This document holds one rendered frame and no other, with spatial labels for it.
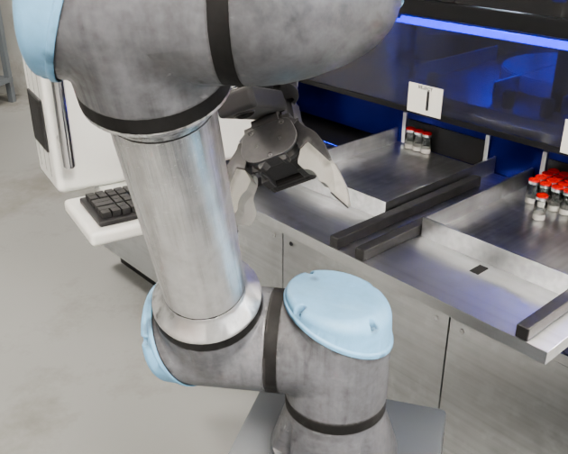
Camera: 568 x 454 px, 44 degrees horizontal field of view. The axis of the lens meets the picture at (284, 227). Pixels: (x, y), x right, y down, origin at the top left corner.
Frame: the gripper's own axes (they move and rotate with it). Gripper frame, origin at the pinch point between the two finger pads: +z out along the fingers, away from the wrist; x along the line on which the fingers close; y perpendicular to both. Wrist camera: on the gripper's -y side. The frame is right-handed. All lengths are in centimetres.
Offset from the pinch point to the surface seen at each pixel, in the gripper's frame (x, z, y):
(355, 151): 6, -44, 63
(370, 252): 0.0, -8.1, 33.7
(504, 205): -20, -19, 58
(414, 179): -5, -31, 59
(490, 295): -15.8, 3.3, 35.0
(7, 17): 274, -340, 217
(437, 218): -9.8, -15.0, 44.7
